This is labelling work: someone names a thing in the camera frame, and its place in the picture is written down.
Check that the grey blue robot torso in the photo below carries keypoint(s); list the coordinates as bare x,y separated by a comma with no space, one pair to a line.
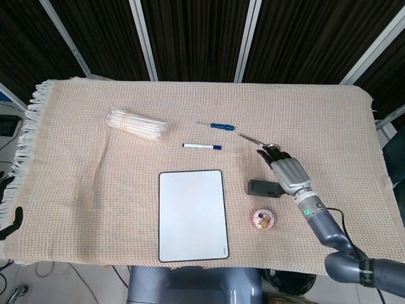
193,285

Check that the beige waffle tablecloth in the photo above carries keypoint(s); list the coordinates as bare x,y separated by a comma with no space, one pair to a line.
95,196

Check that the yellow rubber band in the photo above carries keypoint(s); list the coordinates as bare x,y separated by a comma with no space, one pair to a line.
121,120

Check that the whiteboard marker with blue cap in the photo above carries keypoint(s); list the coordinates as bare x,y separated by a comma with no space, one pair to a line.
202,146

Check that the white dry-erase board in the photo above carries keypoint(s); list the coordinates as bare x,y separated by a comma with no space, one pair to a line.
193,215

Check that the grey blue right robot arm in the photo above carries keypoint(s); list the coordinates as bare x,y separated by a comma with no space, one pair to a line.
329,228

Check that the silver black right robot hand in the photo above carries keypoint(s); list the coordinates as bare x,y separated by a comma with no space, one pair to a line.
291,174

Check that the white partition post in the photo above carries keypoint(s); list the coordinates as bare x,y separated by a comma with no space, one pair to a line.
144,38
373,50
248,38
66,38

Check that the bundle of clear plastic tubes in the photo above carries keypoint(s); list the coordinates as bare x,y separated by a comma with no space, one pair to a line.
136,123

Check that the pink toy donut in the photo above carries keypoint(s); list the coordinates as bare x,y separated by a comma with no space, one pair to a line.
262,218

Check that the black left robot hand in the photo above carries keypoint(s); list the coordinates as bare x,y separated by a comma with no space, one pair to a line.
16,221

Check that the black waste bin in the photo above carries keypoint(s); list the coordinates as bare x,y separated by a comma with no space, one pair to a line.
291,282

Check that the grey whiteboard eraser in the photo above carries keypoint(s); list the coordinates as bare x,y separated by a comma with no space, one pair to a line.
262,188

